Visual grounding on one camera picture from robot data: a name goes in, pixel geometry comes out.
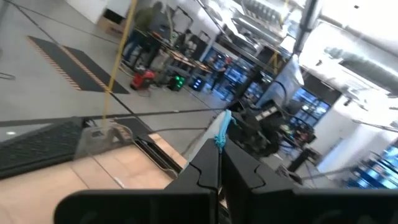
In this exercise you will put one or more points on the clear plastic bin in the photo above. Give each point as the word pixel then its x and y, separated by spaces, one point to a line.
pixel 102 138

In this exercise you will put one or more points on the green-lit computer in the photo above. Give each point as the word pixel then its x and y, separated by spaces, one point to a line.
pixel 178 82

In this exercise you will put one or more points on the grey building column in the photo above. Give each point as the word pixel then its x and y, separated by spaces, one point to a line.
pixel 306 25

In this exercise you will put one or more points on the person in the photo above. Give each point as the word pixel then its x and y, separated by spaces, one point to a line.
pixel 143 21
pixel 221 71

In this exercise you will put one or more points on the blue-lit computer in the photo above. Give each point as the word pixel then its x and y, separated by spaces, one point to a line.
pixel 197 84

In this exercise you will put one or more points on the silver ceiling duct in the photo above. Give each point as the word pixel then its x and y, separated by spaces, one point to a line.
pixel 367 67

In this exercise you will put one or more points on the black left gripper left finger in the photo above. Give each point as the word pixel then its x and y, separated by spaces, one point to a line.
pixel 202 174

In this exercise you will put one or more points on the black aluminium table frame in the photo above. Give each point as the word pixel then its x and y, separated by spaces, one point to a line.
pixel 157 153

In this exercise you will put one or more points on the cardboard box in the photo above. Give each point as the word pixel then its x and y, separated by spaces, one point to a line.
pixel 110 26

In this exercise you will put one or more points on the black orange-striped floor mat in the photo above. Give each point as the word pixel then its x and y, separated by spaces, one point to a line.
pixel 77 68

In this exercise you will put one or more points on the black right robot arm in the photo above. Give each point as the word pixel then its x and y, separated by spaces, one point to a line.
pixel 290 127

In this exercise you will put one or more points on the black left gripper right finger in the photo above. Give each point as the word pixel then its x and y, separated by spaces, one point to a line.
pixel 239 177

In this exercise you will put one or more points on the light blue microfiber towel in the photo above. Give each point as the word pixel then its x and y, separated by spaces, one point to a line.
pixel 222 130

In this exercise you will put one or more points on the black computer case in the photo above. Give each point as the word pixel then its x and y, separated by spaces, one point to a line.
pixel 37 146

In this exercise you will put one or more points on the red machine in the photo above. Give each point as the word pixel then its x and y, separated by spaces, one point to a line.
pixel 143 80

